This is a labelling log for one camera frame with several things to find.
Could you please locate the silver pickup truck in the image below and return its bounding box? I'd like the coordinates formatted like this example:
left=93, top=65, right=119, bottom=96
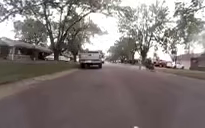
left=78, top=49, right=104, bottom=70

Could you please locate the grey asphalt road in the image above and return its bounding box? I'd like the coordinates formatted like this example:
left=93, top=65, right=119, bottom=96
left=0, top=62, right=205, bottom=128

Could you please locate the pale parked vehicle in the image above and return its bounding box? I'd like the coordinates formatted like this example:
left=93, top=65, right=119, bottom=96
left=44, top=53, right=72, bottom=63

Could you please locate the row of trees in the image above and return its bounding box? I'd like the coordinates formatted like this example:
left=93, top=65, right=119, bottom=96
left=0, top=0, right=123, bottom=63
left=106, top=0, right=205, bottom=65

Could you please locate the person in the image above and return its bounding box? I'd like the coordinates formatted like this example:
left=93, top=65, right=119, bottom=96
left=143, top=57, right=156, bottom=71

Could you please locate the red vehicle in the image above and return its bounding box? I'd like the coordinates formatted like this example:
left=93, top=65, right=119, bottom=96
left=153, top=59, right=168, bottom=68

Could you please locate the grass lawn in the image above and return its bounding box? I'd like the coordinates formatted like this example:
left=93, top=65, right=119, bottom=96
left=0, top=58, right=80, bottom=86
left=155, top=67, right=205, bottom=84

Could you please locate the low grey-roofed house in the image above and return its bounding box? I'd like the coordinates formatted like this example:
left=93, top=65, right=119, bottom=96
left=0, top=36, right=54, bottom=62

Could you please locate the pale concrete kerb strip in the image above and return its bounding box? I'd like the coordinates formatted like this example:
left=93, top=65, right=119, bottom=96
left=0, top=67, right=80, bottom=104

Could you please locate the low building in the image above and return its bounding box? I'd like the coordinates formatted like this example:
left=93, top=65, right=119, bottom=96
left=176, top=53, right=205, bottom=72

